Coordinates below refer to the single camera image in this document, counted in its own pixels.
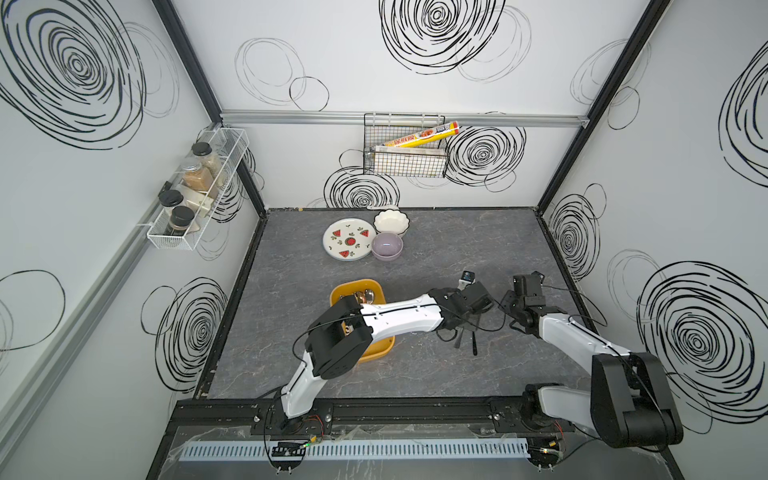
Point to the spice jar black lid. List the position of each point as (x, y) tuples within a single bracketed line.
[(204, 152)]

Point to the aluminium wall rail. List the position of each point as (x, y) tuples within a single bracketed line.
[(493, 119)]

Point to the brown spice jar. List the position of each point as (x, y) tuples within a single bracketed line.
[(196, 176)]

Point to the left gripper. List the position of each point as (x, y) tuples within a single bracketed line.
[(480, 310)]

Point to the white cable duct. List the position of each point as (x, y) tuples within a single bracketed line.
[(407, 449)]

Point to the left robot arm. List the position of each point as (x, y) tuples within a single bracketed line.
[(337, 340)]

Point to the yellow storage box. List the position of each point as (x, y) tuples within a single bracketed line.
[(379, 348)]

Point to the yellow foil roll box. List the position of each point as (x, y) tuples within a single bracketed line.
[(429, 135)]

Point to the clear wall shelf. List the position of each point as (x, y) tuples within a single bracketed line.
[(205, 196)]

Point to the purple bowl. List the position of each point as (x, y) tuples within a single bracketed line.
[(387, 246)]

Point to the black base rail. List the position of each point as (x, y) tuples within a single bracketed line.
[(332, 416)]

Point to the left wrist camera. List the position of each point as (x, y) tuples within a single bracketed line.
[(467, 278)]

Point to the white scalloped bowl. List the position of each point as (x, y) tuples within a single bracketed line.
[(392, 221)]

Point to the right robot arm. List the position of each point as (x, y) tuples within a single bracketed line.
[(629, 403)]

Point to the front black lid jar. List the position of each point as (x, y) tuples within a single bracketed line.
[(181, 218)]

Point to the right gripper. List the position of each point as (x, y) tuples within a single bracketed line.
[(504, 302)]

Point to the watermelon pattern plate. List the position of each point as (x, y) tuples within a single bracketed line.
[(348, 239)]

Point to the black wire basket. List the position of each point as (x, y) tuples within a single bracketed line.
[(425, 161)]

